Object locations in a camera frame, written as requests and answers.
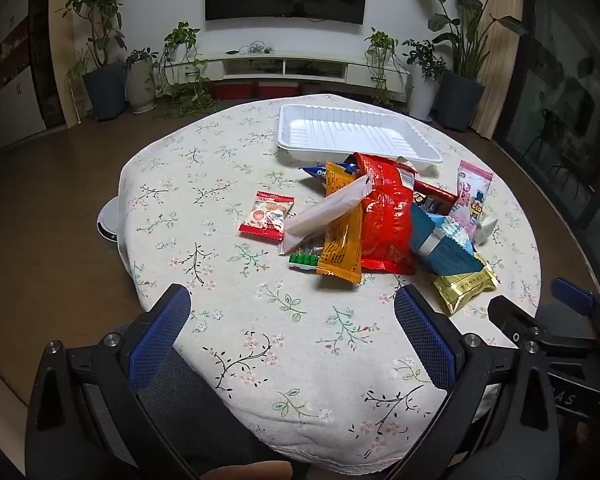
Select long beige snack packet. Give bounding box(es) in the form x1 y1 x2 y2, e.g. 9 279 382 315
278 175 372 256

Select dark grey plant pot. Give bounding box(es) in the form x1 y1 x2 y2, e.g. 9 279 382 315
82 62 128 121

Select floral tablecloth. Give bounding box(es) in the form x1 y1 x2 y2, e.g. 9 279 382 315
117 92 542 476

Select light blue snack packet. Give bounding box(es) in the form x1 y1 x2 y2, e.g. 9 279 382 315
409 202 486 276

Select white plastic tray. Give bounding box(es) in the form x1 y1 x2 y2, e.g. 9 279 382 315
276 104 443 165

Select white television cabinet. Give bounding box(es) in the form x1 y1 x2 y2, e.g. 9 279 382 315
157 50 413 92

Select small plant in white pot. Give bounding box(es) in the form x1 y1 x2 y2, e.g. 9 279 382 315
125 47 158 68

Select bushy green plant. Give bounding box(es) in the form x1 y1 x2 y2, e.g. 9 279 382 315
402 37 448 81

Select gold snack packet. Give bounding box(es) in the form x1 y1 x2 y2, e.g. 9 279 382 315
432 255 501 316

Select cables on cabinet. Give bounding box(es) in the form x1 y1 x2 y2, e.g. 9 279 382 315
226 41 275 56

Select orange snack packet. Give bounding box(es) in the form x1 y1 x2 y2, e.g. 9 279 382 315
316 161 363 286

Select red storage box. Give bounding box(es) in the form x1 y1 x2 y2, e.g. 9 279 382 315
211 81 253 101
257 80 301 100

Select small green white packet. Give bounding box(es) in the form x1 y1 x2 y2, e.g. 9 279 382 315
288 246 326 272

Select trailing pothos plant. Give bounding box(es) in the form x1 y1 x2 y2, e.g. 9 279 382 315
155 21 221 118

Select large red snack bag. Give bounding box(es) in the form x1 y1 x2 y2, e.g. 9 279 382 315
352 152 418 276

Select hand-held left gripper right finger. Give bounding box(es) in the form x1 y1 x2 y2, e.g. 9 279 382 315
394 284 561 480

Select white wall cupboard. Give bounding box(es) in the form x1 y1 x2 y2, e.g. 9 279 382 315
0 0 56 161

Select dark red snack packet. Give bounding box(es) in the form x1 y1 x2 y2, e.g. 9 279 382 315
412 177 460 216

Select large dark plant pot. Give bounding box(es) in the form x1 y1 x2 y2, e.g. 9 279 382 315
437 70 486 132

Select large broad-leaf plant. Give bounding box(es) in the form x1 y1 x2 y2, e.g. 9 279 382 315
404 0 528 81

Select tall leafy plant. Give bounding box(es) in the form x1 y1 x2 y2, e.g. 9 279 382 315
57 0 129 68

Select beige curtain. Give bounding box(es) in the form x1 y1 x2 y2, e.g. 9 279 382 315
472 0 525 141

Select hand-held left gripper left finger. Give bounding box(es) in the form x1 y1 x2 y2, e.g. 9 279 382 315
25 283 201 480

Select hanging pothos plant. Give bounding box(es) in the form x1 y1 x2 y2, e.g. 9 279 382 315
364 27 402 106

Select small red white snack packet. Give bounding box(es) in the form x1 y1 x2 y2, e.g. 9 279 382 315
238 191 296 241

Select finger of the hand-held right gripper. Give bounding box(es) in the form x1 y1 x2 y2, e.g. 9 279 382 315
551 277 600 322
487 296 598 361

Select pink snack packet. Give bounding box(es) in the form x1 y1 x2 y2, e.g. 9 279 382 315
447 160 494 246

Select white cylindrical plant pot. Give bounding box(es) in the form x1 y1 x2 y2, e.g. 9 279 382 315
409 67 441 122

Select dark blue snack packet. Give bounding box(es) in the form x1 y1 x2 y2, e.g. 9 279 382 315
300 155 361 193

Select white round disc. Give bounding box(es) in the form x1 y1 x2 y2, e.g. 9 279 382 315
97 197 122 242

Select dark glass door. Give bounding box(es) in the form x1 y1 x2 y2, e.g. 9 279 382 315
495 0 600 271

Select tall white plant pot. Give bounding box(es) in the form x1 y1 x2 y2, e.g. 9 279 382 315
125 57 157 113

